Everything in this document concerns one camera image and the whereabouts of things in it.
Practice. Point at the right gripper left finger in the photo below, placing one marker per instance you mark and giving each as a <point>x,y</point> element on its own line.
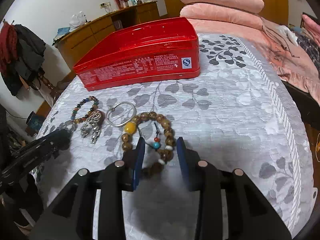
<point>71,213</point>

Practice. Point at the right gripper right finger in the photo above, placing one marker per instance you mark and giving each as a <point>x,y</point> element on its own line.
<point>249,213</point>

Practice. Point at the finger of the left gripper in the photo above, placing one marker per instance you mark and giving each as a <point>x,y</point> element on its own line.
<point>54,142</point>

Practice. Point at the silver chain pendant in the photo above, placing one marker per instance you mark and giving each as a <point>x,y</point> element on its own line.
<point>92,126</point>

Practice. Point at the blue waste bin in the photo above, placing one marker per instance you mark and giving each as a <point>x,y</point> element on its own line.
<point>34,123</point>

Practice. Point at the wooden sideboard cabinet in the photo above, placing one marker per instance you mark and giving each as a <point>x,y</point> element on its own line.
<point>76,44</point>

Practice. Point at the coat rack with clothes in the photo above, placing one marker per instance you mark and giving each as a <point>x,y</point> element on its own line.
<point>22,57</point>

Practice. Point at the blue cloth on cabinet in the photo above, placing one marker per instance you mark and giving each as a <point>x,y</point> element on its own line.
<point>61,32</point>

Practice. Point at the white plastic bag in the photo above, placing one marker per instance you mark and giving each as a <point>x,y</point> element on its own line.
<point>77,20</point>

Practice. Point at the red tin box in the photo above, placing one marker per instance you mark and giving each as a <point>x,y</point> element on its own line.
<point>154,51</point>

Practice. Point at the pink bed sheet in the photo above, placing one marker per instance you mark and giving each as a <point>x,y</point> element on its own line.
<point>294,67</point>

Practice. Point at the plaid folded clothes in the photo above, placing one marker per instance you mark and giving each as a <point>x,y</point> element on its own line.
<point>310,47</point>

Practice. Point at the lower pink folded quilt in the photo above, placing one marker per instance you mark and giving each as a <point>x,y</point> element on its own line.
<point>212,12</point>

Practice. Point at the pink folded towel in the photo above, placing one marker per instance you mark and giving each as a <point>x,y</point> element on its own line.
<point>312,27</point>

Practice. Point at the wall power socket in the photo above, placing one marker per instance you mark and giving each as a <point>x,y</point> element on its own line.
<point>105,5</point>

